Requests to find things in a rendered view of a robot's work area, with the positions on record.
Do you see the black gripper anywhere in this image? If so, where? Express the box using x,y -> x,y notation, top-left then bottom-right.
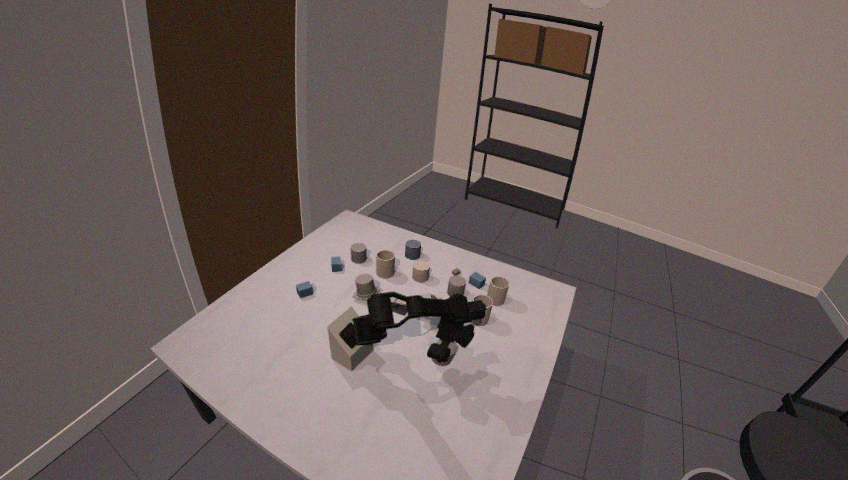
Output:
427,320 -> 459,363

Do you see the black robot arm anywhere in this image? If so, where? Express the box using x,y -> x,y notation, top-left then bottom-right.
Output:
339,291 -> 486,349

